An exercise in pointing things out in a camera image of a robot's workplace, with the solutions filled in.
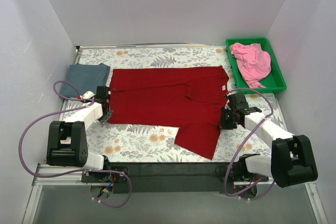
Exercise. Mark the red t-shirt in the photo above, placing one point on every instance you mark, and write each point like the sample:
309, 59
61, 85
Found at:
187, 98

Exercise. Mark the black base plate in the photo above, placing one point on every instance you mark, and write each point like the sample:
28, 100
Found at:
161, 177

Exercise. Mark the aluminium frame rail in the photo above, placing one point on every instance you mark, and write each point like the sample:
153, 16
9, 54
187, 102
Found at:
59, 196

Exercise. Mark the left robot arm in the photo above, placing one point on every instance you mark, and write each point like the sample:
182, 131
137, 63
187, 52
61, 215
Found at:
67, 139

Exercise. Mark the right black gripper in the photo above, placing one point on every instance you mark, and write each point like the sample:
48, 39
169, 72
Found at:
226, 118

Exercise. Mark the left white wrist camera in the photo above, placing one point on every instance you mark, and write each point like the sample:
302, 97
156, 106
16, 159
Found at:
86, 96

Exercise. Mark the green plastic bin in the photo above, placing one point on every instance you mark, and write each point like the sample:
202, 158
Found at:
274, 82

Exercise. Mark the pink t-shirt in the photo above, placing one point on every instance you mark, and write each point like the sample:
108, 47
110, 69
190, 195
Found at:
254, 64

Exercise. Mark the folded blue-grey t-shirt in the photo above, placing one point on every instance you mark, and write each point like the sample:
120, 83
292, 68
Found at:
84, 78

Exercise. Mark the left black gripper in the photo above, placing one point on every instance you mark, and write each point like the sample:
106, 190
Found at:
105, 103

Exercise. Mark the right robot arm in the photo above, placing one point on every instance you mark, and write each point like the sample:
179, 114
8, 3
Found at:
291, 161

